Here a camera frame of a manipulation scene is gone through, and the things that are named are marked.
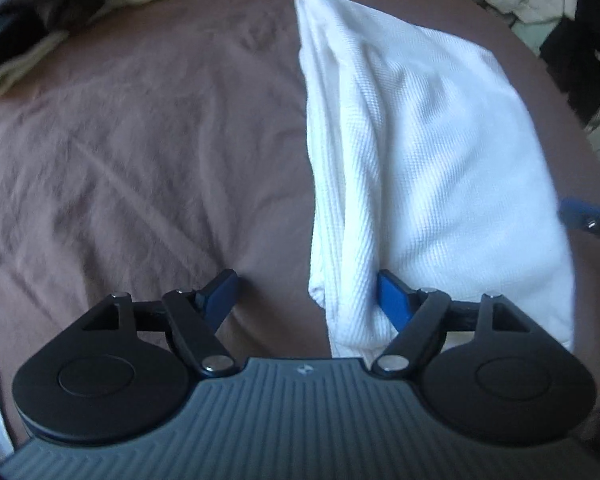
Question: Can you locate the hanging black garment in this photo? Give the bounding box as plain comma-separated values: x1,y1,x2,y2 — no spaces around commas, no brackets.
540,0,600,124

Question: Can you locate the white waffle pajama top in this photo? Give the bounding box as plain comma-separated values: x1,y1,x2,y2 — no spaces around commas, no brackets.
294,0,574,361

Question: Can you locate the mauve bed sheet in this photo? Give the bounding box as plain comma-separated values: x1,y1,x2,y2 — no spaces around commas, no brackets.
0,0,600,444

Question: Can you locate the mint green hanging garment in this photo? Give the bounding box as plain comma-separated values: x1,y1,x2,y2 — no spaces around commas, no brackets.
510,18,560,58

